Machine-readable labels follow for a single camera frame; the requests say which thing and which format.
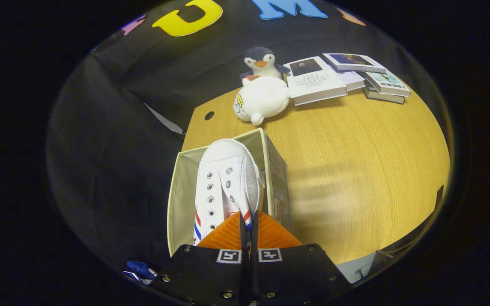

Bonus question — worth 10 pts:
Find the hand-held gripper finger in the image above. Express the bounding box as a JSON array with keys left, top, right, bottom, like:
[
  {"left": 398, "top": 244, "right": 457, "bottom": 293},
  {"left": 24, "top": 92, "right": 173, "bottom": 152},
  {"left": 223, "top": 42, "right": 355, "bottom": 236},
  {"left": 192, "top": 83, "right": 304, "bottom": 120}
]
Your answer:
[
  {"left": 148, "top": 211, "right": 251, "bottom": 306},
  {"left": 251, "top": 211, "right": 353, "bottom": 306}
]

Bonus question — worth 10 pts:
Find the grey fabric storage box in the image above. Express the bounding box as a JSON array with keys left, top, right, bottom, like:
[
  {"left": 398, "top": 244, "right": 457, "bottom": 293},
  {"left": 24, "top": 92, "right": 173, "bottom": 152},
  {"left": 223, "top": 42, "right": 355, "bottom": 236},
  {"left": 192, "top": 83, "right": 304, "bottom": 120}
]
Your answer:
[{"left": 167, "top": 127, "right": 293, "bottom": 257}]

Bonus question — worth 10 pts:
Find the white striped canvas shoe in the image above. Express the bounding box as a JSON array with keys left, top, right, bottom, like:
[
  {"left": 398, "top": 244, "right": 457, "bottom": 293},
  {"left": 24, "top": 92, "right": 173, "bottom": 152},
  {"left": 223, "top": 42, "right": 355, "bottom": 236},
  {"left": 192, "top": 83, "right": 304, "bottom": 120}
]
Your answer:
[{"left": 193, "top": 139, "right": 265, "bottom": 247}]

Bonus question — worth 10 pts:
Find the white plush toy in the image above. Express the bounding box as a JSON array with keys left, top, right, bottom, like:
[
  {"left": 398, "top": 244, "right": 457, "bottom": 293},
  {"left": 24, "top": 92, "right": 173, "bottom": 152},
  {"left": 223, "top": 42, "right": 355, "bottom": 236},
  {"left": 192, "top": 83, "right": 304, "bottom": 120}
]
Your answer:
[{"left": 233, "top": 76, "right": 291, "bottom": 126}]

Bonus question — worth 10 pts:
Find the black flat object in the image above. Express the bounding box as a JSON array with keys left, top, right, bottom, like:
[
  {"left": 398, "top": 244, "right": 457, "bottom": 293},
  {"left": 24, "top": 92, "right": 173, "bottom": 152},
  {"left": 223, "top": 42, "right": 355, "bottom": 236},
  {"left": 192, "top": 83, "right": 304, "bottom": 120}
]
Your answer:
[{"left": 433, "top": 184, "right": 445, "bottom": 215}]

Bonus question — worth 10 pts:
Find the white book with dark portrait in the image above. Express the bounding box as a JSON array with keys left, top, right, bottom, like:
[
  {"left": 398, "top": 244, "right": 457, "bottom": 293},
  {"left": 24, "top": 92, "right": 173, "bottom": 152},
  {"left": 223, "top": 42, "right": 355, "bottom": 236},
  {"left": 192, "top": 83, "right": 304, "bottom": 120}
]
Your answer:
[{"left": 283, "top": 56, "right": 348, "bottom": 106}]

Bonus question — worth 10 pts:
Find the penguin plush toy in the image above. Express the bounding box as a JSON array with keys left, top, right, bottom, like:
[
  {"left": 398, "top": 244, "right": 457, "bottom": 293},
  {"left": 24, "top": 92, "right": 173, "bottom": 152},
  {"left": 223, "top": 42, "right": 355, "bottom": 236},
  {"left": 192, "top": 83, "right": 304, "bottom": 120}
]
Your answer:
[{"left": 239, "top": 46, "right": 291, "bottom": 80}]

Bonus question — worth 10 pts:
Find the dark grey book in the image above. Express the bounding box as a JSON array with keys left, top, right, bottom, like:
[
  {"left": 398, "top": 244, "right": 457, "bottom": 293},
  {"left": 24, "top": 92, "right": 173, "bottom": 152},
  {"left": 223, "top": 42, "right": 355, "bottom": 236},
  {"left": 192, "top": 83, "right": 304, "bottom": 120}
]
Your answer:
[{"left": 362, "top": 83, "right": 406, "bottom": 105}]

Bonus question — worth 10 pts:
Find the plain white book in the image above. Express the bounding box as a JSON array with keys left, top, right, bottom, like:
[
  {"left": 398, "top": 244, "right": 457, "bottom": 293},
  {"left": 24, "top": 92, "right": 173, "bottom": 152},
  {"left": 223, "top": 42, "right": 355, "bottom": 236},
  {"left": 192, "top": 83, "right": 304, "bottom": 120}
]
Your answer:
[{"left": 339, "top": 70, "right": 366, "bottom": 92}]

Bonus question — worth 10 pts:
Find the book with pale green cover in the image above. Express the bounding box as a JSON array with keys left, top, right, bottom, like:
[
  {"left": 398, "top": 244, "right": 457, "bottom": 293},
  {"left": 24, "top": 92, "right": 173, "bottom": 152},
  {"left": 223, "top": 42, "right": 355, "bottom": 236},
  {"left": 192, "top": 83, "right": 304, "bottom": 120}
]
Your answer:
[{"left": 364, "top": 70, "right": 412, "bottom": 98}]

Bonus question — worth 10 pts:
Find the book with blue cover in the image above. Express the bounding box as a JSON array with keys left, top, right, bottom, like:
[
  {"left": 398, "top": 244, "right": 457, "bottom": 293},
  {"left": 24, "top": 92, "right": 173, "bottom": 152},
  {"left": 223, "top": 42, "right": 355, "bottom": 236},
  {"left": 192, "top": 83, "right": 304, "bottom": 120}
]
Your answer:
[{"left": 322, "top": 53, "right": 387, "bottom": 74}]

